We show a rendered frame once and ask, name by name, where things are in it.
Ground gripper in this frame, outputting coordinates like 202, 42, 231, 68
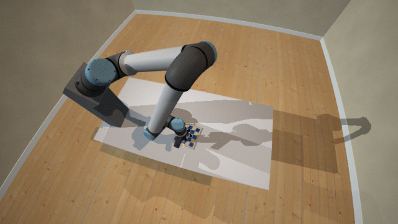
182, 130, 189, 142

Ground blue and tan chessboard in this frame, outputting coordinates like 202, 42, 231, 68
172, 122, 202, 149

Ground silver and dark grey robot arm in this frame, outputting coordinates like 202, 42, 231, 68
75, 41, 217, 148

